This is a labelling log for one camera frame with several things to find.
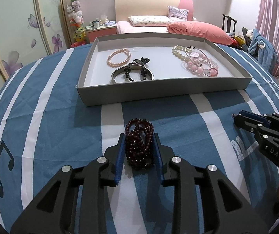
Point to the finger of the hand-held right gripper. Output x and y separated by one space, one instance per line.
254 117
245 124

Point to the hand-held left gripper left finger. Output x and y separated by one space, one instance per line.
120 158

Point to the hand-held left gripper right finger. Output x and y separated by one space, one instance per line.
159 158

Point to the thin silver bangle with pearls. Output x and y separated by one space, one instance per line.
211 62

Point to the white cardboard box tray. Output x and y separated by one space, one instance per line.
163 89

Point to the silver cuff bangle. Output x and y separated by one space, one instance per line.
116 72

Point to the blue garment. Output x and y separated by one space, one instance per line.
263 48

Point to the red and yellow toy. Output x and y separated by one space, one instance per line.
238 41

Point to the dark wooden chair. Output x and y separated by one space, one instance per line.
229 19

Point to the pink pillow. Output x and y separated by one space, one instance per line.
198 30

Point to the pink nightstand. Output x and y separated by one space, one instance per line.
98 35

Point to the purple patterned pillow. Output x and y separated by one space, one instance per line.
178 12

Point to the pink bed sheet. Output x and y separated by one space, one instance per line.
129 28

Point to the white mug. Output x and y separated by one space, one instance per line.
96 24

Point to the white floral pillow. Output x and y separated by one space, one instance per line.
149 20

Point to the tissue box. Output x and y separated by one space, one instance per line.
104 20

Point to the column of plush toys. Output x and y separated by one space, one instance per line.
74 12

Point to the cream and pink headboard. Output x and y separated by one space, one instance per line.
141 6

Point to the floral sliding wardrobe doors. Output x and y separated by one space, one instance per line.
15 24

